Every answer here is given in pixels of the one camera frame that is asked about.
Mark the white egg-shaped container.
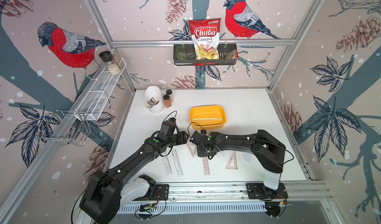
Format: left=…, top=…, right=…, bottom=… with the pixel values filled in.
left=145, top=86, right=165, bottom=114

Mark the clear blue protractor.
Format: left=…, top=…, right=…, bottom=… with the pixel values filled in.
left=242, top=153, right=253, bottom=163

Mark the black lid spice jar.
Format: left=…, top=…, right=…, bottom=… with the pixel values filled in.
left=99, top=51, right=114, bottom=64

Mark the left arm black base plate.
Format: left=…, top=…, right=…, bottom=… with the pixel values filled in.
left=134, top=184, right=170, bottom=201

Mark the long pink stencil ruler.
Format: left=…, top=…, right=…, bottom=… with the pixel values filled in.
left=202, top=157, right=210, bottom=176

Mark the white wire mesh shelf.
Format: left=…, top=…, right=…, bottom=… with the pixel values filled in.
left=74, top=58, right=127, bottom=121

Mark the long clear stencil ruler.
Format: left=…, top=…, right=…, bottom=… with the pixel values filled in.
left=162, top=156, right=172, bottom=175

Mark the glass jar on shelf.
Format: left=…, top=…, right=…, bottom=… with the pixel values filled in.
left=110, top=49, right=124, bottom=69

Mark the pink right-angle set square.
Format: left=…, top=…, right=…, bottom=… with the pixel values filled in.
left=225, top=151, right=238, bottom=170

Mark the thin clear straight ruler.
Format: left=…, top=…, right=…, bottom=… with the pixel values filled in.
left=193, top=117, right=223, bottom=121

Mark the black wire wall basket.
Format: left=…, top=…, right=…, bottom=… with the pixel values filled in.
left=173, top=44, right=238, bottom=66

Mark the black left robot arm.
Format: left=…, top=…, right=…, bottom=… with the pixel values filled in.
left=79, top=131, right=189, bottom=224

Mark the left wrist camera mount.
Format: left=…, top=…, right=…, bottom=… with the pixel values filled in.
left=160, top=117, right=179, bottom=136

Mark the pink triangle set square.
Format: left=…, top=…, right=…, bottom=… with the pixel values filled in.
left=187, top=143, right=197, bottom=157

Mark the yellow plastic storage box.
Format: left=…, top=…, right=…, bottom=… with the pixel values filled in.
left=190, top=105, right=226, bottom=130

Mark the red Chuba cassava chips bag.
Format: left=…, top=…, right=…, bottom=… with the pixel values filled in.
left=188, top=18, right=221, bottom=60

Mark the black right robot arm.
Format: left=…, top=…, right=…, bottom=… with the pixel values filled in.
left=190, top=130, right=286, bottom=191

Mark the brown spice bottle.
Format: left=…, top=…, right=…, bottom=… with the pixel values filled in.
left=163, top=95, right=172, bottom=108

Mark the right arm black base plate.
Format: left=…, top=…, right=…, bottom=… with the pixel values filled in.
left=246, top=182, right=289, bottom=202

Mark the short clear stencil ruler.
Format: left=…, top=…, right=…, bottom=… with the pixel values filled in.
left=171, top=150, right=184, bottom=177

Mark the chrome wire rack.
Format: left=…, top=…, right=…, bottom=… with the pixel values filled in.
left=34, top=110, right=91, bottom=147

